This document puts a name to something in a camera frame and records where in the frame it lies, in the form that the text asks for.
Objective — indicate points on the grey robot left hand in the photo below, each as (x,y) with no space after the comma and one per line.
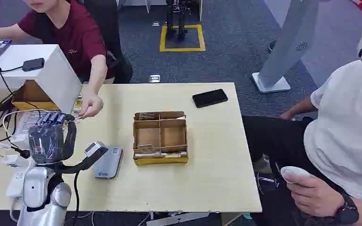
(46,142)

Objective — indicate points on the white handheld controller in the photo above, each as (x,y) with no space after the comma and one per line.
(293,172)

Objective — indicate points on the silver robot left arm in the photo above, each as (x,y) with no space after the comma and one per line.
(42,199)

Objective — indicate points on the black plug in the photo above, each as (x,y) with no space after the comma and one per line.
(23,153)

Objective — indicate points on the printed paper sheet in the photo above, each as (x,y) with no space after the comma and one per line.
(26,123)

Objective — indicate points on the white plug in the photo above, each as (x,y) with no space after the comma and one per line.
(10,160)

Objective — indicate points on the white power strip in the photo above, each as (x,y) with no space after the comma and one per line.
(17,184)

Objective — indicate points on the grey card reader device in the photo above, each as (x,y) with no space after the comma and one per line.
(108,163)

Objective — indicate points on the white desk riser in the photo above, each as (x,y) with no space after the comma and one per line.
(53,75)

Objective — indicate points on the black power adapter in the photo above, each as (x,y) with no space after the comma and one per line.
(33,64)

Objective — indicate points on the person in red shirt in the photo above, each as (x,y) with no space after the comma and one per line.
(74,34)

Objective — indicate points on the white card stack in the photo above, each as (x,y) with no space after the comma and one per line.
(159,154)

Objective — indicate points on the wooden card box with dividers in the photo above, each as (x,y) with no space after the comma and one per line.
(160,137)

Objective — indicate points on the grey desk crossbar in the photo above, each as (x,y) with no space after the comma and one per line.
(178,219)

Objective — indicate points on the yellow floor tape square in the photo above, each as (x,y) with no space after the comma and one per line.
(162,40)

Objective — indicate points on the small silver floor socket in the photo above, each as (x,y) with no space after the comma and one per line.
(156,23)

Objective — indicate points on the black smartphone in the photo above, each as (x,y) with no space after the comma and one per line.
(210,98)

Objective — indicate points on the black robot legs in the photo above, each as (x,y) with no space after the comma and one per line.
(177,18)

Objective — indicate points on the white leaning kiosk stand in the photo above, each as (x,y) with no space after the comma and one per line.
(288,46)

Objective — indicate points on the person's hand with controller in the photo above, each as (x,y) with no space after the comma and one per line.
(312,195)

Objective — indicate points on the person in white shirt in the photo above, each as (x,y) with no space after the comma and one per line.
(340,140)

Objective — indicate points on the black wristwatch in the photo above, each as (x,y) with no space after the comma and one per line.
(347,212)

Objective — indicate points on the pale wrist camera on bracket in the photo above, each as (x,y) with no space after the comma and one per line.
(94,149)

